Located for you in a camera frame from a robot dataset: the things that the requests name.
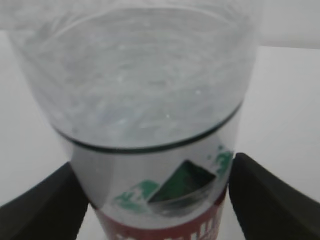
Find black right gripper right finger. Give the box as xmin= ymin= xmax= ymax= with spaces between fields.
xmin=228 ymin=153 xmax=320 ymax=240

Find clear Nongfu Spring water bottle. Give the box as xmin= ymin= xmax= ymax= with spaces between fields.
xmin=0 ymin=0 xmax=262 ymax=240

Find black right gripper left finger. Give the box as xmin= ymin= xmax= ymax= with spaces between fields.
xmin=0 ymin=163 xmax=89 ymax=240

